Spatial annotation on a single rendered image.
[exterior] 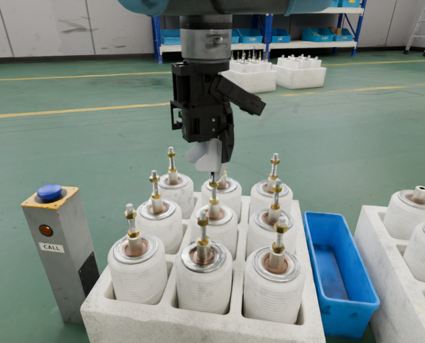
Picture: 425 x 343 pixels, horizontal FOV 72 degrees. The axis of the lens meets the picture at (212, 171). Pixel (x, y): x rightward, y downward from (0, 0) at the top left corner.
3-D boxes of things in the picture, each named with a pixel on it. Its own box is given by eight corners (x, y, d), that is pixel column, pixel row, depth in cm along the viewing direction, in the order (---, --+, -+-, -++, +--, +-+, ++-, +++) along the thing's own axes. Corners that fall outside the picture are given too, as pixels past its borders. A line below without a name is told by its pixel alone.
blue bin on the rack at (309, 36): (300, 40, 551) (301, 28, 541) (317, 40, 560) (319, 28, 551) (315, 42, 508) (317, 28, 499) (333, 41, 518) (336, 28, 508)
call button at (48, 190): (54, 205, 51) (52, 194, 50) (34, 203, 52) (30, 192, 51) (68, 192, 55) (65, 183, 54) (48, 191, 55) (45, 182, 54)
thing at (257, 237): (296, 286, 65) (308, 221, 56) (268, 312, 59) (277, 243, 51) (263, 262, 71) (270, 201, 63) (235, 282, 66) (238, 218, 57)
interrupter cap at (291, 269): (285, 246, 51) (286, 242, 51) (309, 278, 44) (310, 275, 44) (245, 253, 49) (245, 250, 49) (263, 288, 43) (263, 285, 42)
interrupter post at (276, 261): (278, 258, 48) (281, 243, 47) (286, 269, 46) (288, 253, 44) (265, 261, 48) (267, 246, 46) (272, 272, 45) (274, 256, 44)
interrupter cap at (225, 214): (218, 233, 54) (218, 229, 54) (187, 218, 58) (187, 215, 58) (240, 213, 59) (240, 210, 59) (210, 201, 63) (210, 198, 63)
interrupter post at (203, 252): (206, 250, 50) (206, 235, 48) (213, 259, 48) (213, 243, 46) (194, 254, 49) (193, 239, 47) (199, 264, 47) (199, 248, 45)
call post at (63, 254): (91, 327, 64) (56, 209, 50) (62, 322, 65) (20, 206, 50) (107, 299, 70) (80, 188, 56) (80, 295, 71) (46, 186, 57)
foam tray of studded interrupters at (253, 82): (275, 90, 278) (277, 71, 269) (239, 94, 264) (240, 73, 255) (254, 83, 309) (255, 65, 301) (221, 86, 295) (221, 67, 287)
